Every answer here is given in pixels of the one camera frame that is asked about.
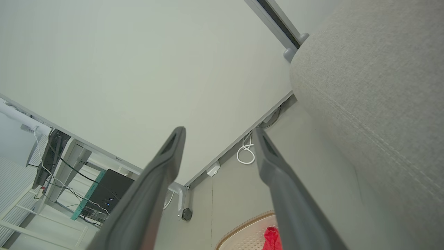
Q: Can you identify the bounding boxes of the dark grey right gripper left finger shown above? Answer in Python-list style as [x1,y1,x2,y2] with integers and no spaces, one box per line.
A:
[87,126,187,250]

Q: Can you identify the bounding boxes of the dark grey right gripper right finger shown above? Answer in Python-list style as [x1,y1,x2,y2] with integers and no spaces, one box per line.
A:
[253,127,348,250]

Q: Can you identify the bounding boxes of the red and white shirt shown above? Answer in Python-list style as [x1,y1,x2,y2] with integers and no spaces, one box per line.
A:
[262,226,283,250]

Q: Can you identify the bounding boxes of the grey fabric sofa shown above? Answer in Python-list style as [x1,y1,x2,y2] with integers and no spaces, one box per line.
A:
[290,0,444,250]

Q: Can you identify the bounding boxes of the black computer tower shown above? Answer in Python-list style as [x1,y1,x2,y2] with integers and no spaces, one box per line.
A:
[82,169,135,223]

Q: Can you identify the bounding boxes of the cream perforated laundry basket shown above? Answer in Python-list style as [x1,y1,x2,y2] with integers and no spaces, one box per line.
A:
[215,211,283,250]

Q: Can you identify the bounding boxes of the white power adapter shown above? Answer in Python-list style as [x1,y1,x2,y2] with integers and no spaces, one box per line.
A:
[206,162,221,177]

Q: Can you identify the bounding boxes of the grey desk leg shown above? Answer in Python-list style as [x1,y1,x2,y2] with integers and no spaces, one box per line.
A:
[45,139,92,205]

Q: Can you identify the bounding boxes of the black monitor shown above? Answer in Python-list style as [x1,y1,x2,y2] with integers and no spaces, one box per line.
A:
[32,129,71,190]

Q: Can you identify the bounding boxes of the white partition panel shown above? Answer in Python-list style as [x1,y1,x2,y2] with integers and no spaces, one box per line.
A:
[0,0,295,222]

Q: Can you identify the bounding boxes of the white pipe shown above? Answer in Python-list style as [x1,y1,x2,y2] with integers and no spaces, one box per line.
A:
[0,101,52,136]

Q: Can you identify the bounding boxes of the white looped cable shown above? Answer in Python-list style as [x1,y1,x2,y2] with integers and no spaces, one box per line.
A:
[237,132,256,165]

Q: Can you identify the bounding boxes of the black floor cable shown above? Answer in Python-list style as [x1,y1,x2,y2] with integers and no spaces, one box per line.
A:
[263,106,282,129]

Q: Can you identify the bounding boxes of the grey partition frame with feet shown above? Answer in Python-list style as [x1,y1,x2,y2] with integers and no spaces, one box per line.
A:
[245,0,310,63]

